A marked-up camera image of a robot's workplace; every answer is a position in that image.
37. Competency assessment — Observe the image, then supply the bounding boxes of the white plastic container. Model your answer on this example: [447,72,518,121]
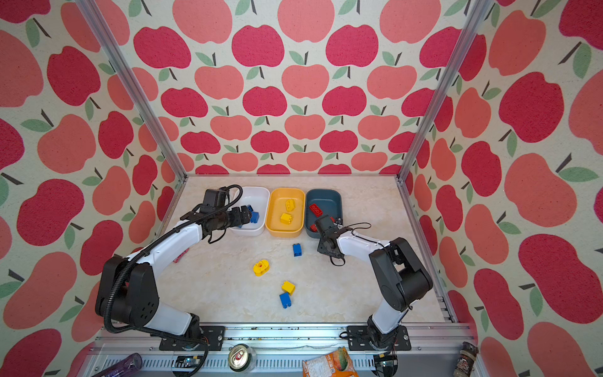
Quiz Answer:
[229,186,270,237]

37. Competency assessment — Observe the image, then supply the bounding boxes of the dark teal plastic container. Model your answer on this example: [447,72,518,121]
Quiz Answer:
[305,188,343,239]

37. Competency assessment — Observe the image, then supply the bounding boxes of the yellow lego brick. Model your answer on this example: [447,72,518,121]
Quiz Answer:
[285,199,295,212]
[281,281,296,295]
[280,212,293,225]

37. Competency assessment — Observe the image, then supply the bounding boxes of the yellow round lego piece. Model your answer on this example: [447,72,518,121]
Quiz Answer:
[253,259,270,276]

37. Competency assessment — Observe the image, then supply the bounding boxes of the yellow lego brick front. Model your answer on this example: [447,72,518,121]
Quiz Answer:
[281,281,296,295]

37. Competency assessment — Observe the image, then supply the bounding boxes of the blue lego brick front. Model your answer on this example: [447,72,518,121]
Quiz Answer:
[280,292,292,309]

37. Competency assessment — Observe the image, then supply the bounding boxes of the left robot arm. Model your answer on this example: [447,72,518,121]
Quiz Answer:
[95,206,252,349]

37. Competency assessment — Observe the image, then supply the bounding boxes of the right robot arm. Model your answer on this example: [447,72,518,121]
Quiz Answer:
[315,215,433,351]

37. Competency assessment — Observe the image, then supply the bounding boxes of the yellow plastic container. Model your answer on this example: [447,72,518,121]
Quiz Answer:
[265,188,306,238]

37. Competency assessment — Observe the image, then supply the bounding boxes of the pink snack packet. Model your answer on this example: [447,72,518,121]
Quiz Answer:
[174,249,189,263]

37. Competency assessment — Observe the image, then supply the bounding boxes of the orange snack bag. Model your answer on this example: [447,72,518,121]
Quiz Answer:
[302,347,358,377]

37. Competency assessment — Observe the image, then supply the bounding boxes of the soda can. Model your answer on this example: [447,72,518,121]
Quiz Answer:
[228,343,257,373]

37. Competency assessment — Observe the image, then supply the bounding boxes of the black round object front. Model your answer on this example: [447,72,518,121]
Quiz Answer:
[373,353,398,377]

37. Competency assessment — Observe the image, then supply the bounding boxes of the purple bottle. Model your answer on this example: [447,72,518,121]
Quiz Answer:
[94,353,143,377]

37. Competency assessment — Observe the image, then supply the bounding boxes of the dark spice jar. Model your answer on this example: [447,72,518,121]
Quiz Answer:
[452,342,479,377]

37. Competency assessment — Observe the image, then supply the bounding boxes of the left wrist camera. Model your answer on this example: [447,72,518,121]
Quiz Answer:
[199,187,229,214]

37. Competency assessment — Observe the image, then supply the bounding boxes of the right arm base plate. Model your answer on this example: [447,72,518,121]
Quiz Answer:
[340,326,412,352]

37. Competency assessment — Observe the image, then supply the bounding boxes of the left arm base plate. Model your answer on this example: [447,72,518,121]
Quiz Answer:
[159,325,225,352]

